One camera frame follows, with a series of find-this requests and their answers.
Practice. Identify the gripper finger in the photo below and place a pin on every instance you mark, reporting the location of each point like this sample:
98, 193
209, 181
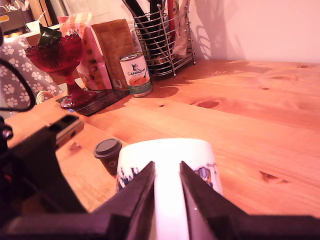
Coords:
205, 210
135, 205
47, 170

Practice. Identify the dark brown coffee capsule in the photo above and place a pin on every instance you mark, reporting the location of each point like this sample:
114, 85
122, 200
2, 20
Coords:
106, 152

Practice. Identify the white mug with blue print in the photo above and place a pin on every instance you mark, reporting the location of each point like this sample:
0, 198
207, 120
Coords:
170, 155

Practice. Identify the black table mat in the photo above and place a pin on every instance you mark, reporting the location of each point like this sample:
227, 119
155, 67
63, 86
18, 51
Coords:
100, 102

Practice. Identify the grey paw print cloth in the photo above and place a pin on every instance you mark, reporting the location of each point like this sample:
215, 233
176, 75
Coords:
15, 75

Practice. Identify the pink snack packet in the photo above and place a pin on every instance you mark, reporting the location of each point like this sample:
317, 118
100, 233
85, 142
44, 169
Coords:
93, 65

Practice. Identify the red glass goblet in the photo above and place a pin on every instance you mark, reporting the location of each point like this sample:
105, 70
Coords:
65, 55

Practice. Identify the white pet food can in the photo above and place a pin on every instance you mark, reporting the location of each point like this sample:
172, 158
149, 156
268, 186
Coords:
136, 75

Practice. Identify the green leaf decoration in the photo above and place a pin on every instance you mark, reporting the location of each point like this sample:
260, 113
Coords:
48, 37

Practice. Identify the black chopstick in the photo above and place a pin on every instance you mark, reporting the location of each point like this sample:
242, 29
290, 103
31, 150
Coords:
140, 15

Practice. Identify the dark wooden utensil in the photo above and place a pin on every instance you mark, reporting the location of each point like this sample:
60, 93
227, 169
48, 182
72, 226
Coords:
155, 12

